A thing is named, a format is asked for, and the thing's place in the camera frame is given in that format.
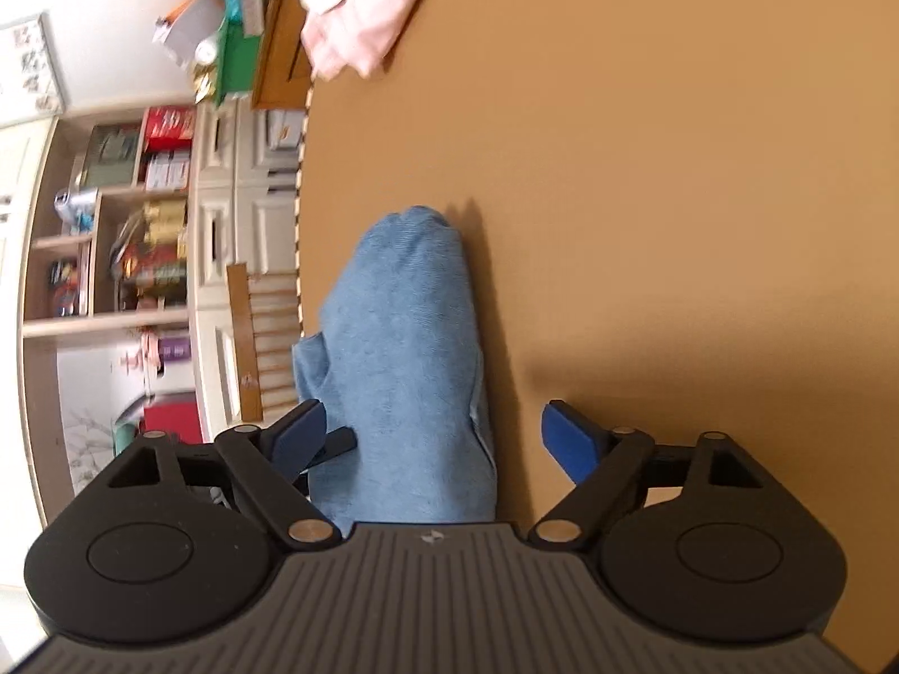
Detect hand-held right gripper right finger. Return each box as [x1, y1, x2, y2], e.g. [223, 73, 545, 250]
[526, 400, 763, 546]

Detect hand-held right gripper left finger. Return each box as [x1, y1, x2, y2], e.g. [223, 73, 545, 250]
[105, 399, 345, 547]

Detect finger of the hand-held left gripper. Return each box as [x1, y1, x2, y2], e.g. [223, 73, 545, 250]
[301, 427, 357, 473]

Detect blue denim jeans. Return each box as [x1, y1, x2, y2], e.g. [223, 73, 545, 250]
[291, 206, 501, 529]

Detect pink garment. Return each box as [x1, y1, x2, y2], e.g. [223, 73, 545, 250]
[298, 0, 452, 83]

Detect wooden spindle chair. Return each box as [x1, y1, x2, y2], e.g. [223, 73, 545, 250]
[225, 263, 307, 423]

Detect red storage box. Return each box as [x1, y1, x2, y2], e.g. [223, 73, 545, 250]
[139, 403, 205, 445]

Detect white sideboard cabinet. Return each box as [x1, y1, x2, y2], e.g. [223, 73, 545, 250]
[188, 102, 311, 452]

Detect row of jars and packets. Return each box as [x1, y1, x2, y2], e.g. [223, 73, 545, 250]
[108, 197, 190, 313]

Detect white open shelf unit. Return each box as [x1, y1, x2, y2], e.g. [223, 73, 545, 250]
[17, 104, 202, 339]

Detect red tin box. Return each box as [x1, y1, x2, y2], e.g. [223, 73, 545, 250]
[143, 107, 197, 153]

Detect green storage box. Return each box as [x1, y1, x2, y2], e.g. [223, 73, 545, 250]
[79, 125, 143, 190]

